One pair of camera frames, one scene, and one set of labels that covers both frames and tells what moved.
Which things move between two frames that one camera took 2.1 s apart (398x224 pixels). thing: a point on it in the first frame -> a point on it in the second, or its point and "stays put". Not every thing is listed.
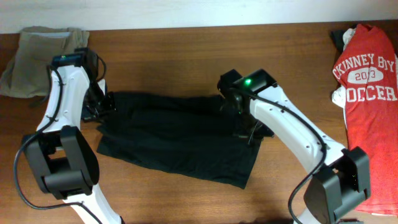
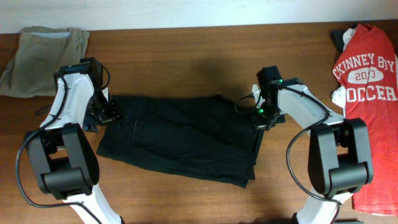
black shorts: x=192 y=135 stays put
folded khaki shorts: x=25 y=74 stays put
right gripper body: x=250 y=128 -> x=267 y=115
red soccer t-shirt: x=367 y=71 stays put
